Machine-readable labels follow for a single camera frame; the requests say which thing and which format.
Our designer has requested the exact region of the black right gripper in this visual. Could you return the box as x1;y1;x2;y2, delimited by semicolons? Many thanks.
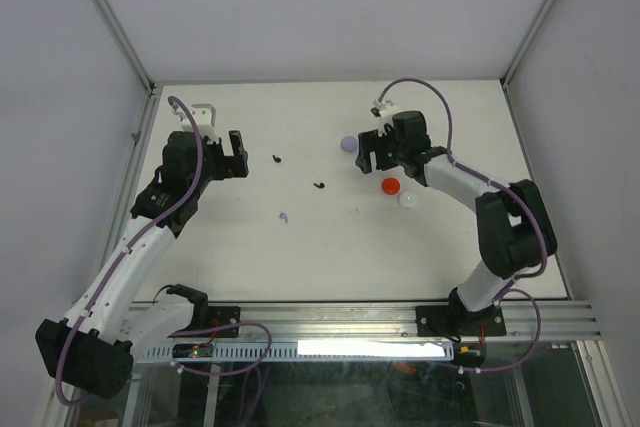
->
355;126;407;173

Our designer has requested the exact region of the orange earbud charging case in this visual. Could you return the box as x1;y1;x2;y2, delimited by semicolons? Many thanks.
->
381;177;401;196

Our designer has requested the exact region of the white earbud charging case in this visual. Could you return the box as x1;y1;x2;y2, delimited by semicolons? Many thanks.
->
397;191;418;209

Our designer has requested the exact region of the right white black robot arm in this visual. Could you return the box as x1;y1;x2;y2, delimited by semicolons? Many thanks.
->
355;102;557;339

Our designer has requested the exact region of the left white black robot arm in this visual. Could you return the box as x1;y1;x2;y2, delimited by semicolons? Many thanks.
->
35;130;249;399

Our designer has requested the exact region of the purple earbud charging case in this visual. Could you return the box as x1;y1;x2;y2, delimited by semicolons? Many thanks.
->
340;136;359;153

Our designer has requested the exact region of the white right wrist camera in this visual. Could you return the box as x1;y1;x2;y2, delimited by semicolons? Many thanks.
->
370;100;399;137

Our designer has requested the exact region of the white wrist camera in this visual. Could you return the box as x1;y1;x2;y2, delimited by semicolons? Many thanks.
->
175;104;219;144
370;100;399;137

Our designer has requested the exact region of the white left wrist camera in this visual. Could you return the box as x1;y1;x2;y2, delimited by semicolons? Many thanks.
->
175;104;219;144

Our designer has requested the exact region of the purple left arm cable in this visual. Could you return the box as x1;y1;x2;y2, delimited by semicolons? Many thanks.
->
54;95;274;406

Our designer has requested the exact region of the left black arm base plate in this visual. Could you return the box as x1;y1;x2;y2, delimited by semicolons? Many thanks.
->
171;304;241;340

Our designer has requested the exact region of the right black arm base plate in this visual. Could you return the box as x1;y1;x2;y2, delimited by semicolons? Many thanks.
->
415;304;506;342

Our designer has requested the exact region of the white slotted cable duct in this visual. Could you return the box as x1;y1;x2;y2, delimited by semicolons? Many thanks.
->
138;340;454;364

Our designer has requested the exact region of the aluminium mounting rail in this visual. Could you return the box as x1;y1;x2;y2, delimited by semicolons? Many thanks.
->
124;302;601;343

